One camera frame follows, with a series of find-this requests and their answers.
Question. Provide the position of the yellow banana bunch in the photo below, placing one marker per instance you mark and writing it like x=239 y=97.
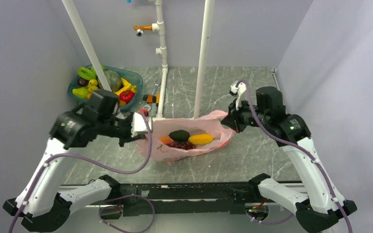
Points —
x=91 y=87

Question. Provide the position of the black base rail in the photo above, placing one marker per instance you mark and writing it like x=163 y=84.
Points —
x=184 y=198

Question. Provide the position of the white left slanted pole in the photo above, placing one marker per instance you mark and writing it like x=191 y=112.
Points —
x=85 y=41

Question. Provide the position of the teal fruit basket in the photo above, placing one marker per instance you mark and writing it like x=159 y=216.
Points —
x=133 y=78

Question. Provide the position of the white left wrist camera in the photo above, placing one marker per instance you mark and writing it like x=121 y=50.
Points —
x=141 y=125

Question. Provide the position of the dark plum fake fruit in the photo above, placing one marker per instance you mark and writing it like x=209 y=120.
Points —
x=82 y=82

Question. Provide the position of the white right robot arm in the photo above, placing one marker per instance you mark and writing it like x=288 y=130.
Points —
x=322 y=205

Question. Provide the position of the green melon fake fruit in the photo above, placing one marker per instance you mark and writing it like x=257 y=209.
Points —
x=113 y=79

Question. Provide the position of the dark red grape bunch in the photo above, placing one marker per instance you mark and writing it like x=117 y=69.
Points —
x=182 y=145

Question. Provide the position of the pink peach-print plastic bag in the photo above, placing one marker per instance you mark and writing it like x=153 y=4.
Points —
x=209 y=124

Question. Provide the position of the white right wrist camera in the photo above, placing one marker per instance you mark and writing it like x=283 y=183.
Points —
x=238 y=90

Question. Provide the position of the peach fake fruit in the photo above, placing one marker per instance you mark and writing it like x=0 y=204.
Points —
x=166 y=140

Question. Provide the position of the yellow banana in basket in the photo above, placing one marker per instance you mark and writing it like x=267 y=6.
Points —
x=126 y=85

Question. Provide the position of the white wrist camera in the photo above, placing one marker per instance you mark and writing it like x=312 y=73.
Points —
x=141 y=125
x=238 y=90

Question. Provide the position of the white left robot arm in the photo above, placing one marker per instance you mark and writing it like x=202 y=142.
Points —
x=41 y=207

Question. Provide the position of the yellow corn cob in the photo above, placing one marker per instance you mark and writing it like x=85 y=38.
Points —
x=201 y=139

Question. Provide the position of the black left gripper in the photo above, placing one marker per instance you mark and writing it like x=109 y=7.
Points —
x=128 y=137

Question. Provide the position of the orange faucet valve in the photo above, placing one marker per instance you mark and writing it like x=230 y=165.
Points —
x=139 y=30

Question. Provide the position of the dark green avocado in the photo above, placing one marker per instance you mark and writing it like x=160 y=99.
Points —
x=180 y=135

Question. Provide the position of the silver wrench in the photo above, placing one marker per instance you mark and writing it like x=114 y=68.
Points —
x=147 y=106

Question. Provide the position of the green banana bunch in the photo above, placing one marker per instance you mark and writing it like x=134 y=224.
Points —
x=86 y=74

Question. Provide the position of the green mango fake fruit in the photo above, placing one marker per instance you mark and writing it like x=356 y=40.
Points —
x=81 y=92

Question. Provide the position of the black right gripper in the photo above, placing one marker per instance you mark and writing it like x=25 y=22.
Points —
x=233 y=120

